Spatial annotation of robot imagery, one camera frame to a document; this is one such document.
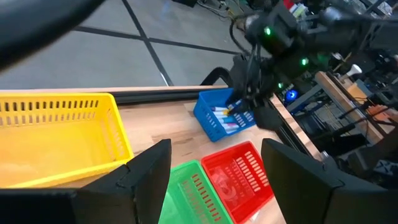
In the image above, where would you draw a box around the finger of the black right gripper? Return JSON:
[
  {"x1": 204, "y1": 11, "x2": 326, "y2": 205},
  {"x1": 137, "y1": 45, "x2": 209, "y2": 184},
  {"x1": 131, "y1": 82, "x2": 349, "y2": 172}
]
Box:
[
  {"x1": 229, "y1": 88, "x2": 250, "y2": 110},
  {"x1": 253, "y1": 105, "x2": 284, "y2": 132}
]

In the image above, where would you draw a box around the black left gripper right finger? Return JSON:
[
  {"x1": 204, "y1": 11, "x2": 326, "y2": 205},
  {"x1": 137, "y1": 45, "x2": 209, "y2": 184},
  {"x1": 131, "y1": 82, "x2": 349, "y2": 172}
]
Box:
[{"x1": 261, "y1": 138, "x2": 345, "y2": 224}]

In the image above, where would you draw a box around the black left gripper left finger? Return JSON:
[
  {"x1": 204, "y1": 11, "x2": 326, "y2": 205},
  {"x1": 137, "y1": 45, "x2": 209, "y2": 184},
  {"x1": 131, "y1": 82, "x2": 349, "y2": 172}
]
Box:
[{"x1": 76, "y1": 139, "x2": 172, "y2": 224}]

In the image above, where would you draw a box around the blue lit round device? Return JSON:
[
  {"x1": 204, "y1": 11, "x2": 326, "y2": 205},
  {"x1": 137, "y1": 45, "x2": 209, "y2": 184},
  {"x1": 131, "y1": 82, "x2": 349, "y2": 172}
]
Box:
[{"x1": 284, "y1": 89, "x2": 299, "y2": 103}]

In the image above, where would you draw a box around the blue plastic basket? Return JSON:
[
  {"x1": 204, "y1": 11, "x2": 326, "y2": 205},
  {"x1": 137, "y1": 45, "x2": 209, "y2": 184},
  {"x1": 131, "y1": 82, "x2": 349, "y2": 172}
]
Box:
[{"x1": 193, "y1": 87, "x2": 257, "y2": 143}]

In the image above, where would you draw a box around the green plastic basket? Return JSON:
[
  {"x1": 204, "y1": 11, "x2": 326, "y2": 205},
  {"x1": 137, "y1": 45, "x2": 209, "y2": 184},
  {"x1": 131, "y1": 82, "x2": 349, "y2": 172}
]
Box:
[{"x1": 158, "y1": 159, "x2": 234, "y2": 224}]

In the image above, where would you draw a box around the red plastic basket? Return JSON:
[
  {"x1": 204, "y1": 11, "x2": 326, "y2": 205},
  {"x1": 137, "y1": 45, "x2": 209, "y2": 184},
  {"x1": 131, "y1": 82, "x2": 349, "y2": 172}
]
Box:
[{"x1": 200, "y1": 140, "x2": 275, "y2": 224}]

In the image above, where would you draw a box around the wooden background table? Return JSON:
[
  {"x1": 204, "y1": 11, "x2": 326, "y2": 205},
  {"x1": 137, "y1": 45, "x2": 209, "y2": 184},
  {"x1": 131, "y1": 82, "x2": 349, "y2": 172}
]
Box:
[{"x1": 314, "y1": 70, "x2": 388, "y2": 144}]

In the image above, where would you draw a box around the yellow plastic basket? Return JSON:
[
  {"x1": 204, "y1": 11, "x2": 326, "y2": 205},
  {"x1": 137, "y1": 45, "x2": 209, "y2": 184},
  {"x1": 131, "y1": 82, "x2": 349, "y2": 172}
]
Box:
[{"x1": 0, "y1": 91, "x2": 135, "y2": 189}]

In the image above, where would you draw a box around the white bulb brass lamp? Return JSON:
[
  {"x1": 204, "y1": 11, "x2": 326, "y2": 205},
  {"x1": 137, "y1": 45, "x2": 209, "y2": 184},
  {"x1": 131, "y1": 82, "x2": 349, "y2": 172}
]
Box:
[{"x1": 338, "y1": 63, "x2": 364, "y2": 82}]

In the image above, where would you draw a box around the black curved corner bracket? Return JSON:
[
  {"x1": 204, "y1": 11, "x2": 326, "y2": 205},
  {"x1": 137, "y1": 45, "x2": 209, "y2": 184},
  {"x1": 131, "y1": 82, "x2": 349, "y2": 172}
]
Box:
[{"x1": 200, "y1": 66, "x2": 233, "y2": 88}]

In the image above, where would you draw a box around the black frame rail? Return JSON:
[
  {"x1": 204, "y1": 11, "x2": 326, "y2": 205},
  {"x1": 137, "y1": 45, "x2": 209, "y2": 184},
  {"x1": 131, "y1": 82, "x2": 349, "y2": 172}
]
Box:
[{"x1": 108, "y1": 85, "x2": 229, "y2": 105}]

